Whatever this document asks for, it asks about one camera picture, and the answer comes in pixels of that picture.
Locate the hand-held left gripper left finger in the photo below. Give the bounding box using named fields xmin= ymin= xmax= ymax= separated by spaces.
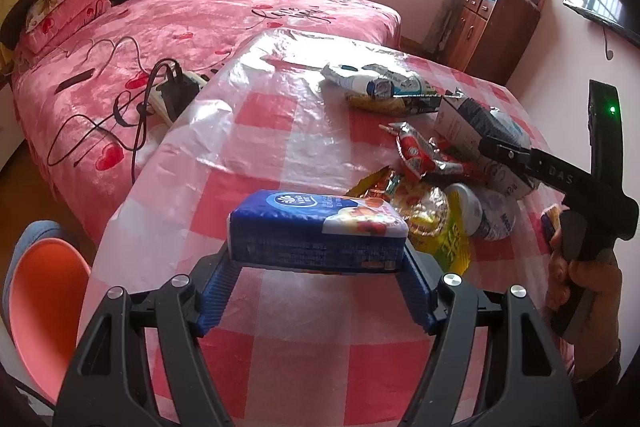
xmin=52 ymin=247 xmax=246 ymax=427

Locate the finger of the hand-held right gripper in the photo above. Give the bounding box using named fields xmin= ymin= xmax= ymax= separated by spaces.
xmin=477 ymin=136 xmax=539 ymax=180

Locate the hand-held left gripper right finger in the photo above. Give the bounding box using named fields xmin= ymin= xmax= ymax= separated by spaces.
xmin=395 ymin=239 xmax=583 ymax=427

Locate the blue tissue pack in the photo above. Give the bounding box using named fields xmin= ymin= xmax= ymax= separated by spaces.
xmin=227 ymin=189 xmax=410 ymax=275

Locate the white blue green snack packet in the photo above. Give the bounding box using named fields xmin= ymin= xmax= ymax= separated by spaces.
xmin=320 ymin=62 xmax=426 ymax=100

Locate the person's right hand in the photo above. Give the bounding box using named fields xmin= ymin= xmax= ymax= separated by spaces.
xmin=542 ymin=204 xmax=623 ymax=383

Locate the white blue milk carton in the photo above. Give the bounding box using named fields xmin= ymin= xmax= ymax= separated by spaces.
xmin=432 ymin=88 xmax=501 ymax=152

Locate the small blue packet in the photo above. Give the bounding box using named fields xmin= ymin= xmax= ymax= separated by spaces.
xmin=540 ymin=206 xmax=563 ymax=253

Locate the yellow clear plastic bag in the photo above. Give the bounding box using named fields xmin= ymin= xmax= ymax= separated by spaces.
xmin=395 ymin=182 xmax=471 ymax=275

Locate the red foil snack packet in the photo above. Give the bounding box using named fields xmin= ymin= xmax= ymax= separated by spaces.
xmin=380 ymin=121 xmax=488 ymax=182

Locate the gold foil packet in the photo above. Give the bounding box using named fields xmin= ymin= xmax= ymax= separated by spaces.
xmin=345 ymin=166 xmax=406 ymax=202

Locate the brown wooden cabinet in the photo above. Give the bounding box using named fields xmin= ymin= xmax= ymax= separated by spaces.
xmin=442 ymin=0 xmax=543 ymax=82

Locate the yellow green snack packet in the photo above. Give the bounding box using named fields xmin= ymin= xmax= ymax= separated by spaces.
xmin=345 ymin=89 xmax=446 ymax=118

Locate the pink checked tablecloth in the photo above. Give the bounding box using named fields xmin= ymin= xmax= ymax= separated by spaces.
xmin=82 ymin=27 xmax=576 ymax=427

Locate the orange plastic chair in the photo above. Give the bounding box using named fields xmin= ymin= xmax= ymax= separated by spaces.
xmin=2 ymin=219 xmax=93 ymax=408

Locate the black phone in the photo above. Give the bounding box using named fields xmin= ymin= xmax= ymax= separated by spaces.
xmin=57 ymin=68 xmax=96 ymax=92

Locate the bed with pink bedspread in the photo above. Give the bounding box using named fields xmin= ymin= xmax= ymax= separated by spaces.
xmin=10 ymin=0 xmax=403 ymax=248

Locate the pink folded quilt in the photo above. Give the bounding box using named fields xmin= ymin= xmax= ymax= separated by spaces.
xmin=17 ymin=0 xmax=112 ymax=55

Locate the thin black cable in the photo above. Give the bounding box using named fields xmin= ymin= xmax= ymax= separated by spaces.
xmin=47 ymin=36 xmax=156 ymax=168

